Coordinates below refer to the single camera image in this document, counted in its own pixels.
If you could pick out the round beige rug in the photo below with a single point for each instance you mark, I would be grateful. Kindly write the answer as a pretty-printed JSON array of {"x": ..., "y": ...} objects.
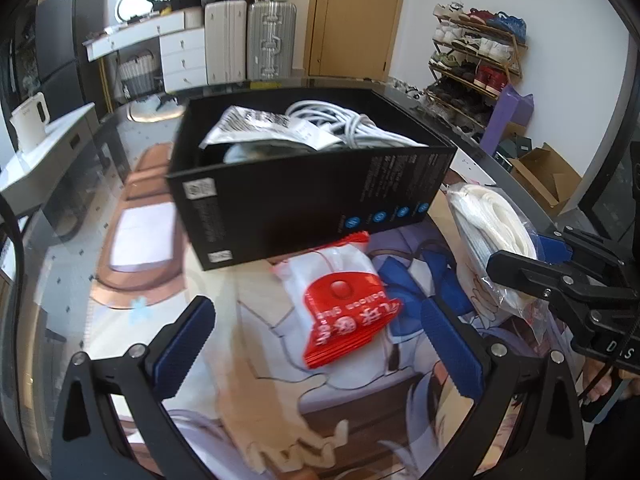
[{"x": 155, "y": 110}]

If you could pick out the person's right hand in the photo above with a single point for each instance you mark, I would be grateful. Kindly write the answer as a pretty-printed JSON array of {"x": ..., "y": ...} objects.
[{"x": 597, "y": 382}]

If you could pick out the silver suitcase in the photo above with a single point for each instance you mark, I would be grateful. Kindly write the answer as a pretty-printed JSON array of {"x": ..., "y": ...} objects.
[{"x": 271, "y": 42}]

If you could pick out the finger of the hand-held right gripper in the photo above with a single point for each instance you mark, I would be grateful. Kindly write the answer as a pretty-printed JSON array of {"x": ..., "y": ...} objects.
[
  {"x": 552, "y": 250},
  {"x": 525, "y": 272}
]

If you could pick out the slippers on floor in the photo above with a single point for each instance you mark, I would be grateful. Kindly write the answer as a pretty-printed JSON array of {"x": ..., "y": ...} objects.
[{"x": 407, "y": 87}]

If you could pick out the dark glass cabinet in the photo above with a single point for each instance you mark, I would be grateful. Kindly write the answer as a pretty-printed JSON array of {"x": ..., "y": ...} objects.
[{"x": 20, "y": 60}]

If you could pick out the white dressing desk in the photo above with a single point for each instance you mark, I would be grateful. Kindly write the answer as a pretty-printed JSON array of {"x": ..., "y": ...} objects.
[{"x": 180, "y": 55}]

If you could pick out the black white patterned pouch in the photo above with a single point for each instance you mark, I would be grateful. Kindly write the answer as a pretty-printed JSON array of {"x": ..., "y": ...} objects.
[{"x": 265, "y": 152}]

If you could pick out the purple yoga mat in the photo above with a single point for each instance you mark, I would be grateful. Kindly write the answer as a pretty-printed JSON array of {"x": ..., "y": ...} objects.
[{"x": 507, "y": 120}]

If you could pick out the grey side table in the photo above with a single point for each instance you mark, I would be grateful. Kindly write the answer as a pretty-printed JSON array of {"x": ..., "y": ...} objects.
[{"x": 45, "y": 155}]

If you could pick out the white electric kettle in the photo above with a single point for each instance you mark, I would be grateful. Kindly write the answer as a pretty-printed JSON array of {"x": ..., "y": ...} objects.
[{"x": 30, "y": 122}]

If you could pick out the woven laundry basket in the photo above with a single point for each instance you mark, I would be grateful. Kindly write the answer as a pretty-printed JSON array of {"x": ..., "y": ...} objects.
[{"x": 136, "y": 77}]

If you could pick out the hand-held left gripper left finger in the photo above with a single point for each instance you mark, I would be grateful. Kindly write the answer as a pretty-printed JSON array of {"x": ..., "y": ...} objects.
[{"x": 182, "y": 349}]

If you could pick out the red and white packet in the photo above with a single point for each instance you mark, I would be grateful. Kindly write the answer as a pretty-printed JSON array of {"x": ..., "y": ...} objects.
[{"x": 345, "y": 310}]

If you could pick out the rows of shoes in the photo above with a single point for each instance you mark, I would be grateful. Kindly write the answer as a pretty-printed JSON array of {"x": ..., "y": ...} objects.
[{"x": 477, "y": 45}]

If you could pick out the white printed foil packet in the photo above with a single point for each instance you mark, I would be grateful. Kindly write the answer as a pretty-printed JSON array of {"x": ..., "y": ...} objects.
[{"x": 260, "y": 122}]

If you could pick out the printed cartoon desk mat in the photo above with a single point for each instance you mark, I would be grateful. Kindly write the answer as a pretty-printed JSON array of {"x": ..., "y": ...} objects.
[{"x": 240, "y": 360}]

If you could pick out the black refrigerator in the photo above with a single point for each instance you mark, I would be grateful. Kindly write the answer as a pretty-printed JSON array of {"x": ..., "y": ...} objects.
[{"x": 70, "y": 45}]

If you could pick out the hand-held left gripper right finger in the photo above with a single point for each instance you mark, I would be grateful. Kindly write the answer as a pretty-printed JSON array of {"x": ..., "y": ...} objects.
[{"x": 452, "y": 349}]

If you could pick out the open cardboard box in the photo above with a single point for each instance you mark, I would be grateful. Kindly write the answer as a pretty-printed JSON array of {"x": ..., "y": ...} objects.
[{"x": 545, "y": 175}]

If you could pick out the white ribbed container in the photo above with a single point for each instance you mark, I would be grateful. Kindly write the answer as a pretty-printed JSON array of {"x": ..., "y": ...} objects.
[{"x": 194, "y": 17}]

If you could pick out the wooden shoe rack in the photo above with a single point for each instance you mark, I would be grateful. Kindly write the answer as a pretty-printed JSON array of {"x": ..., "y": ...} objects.
[{"x": 480, "y": 87}]

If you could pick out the dark green box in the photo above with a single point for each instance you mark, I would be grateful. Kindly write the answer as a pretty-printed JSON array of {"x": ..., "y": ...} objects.
[{"x": 512, "y": 149}]

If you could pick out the white suitcase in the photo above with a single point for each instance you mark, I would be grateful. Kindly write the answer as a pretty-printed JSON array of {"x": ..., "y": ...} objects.
[{"x": 225, "y": 42}]

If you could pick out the yellow and black gadget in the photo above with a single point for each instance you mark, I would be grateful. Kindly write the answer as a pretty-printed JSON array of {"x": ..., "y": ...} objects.
[{"x": 160, "y": 6}]

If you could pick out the wooden door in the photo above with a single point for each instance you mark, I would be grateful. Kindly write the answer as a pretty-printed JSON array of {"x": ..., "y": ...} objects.
[{"x": 355, "y": 25}]

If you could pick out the black cardboard box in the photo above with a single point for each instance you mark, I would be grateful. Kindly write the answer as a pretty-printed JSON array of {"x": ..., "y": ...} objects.
[{"x": 300, "y": 210}]

